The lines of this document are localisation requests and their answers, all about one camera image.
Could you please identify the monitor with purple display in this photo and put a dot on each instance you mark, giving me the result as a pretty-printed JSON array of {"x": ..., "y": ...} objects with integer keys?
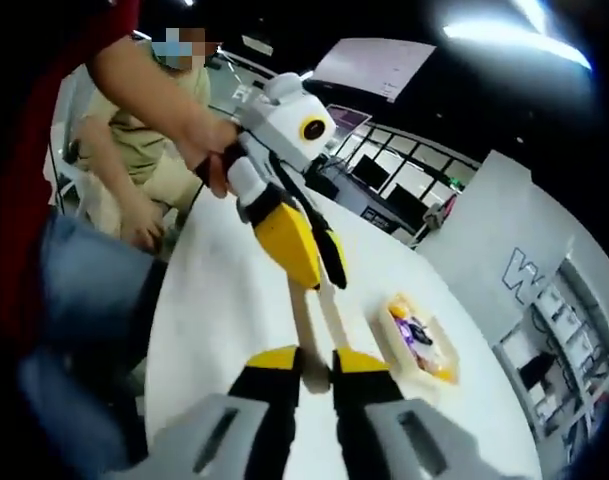
[{"x": 349, "y": 117}]

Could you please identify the person's left hand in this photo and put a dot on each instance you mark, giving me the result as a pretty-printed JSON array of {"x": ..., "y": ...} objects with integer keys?
[{"x": 206, "y": 145}]

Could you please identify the white plastic chair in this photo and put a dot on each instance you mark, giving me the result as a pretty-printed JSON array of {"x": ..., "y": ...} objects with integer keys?
[{"x": 64, "y": 165}]

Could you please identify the person's red shirt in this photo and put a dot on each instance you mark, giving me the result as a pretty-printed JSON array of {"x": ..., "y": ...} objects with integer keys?
[{"x": 29, "y": 150}]

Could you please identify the hanging grey red jacket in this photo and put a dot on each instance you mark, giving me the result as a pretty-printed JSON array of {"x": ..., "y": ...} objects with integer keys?
[{"x": 441, "y": 210}]

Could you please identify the cream plastic container tray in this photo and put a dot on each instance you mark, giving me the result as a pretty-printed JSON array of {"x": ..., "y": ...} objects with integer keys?
[{"x": 386, "y": 335}]

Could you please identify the person's blue jeans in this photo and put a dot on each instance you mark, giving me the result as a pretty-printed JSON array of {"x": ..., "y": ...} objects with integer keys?
[{"x": 94, "y": 280}]

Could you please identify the large hanging display screen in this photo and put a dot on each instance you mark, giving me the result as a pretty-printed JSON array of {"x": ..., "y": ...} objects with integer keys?
[{"x": 374, "y": 70}]

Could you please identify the black bag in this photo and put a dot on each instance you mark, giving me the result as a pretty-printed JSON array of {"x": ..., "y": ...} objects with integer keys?
[{"x": 536, "y": 370}]

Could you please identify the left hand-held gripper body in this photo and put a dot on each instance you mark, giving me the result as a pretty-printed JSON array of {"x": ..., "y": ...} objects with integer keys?
[{"x": 289, "y": 125}]

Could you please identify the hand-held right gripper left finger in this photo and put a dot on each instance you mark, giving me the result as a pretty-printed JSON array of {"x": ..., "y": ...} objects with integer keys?
[{"x": 264, "y": 400}]

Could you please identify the pile of snacks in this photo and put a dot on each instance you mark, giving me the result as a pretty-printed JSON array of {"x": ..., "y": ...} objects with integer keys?
[{"x": 419, "y": 345}]

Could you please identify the grey metal shelving unit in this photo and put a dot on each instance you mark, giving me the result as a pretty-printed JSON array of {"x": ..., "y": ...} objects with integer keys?
[{"x": 526, "y": 405}]

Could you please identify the ceiling light strip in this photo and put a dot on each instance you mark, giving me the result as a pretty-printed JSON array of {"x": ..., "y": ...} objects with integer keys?
[{"x": 514, "y": 37}]

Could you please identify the black floor sign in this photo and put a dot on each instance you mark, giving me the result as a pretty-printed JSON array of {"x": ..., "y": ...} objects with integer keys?
[{"x": 379, "y": 217}]

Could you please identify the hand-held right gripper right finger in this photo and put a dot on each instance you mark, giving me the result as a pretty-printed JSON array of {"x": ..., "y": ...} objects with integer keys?
[{"x": 364, "y": 390}]

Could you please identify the black computer monitor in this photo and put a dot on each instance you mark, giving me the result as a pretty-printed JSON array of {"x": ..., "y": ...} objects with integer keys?
[
  {"x": 408, "y": 197},
  {"x": 369, "y": 170}
]

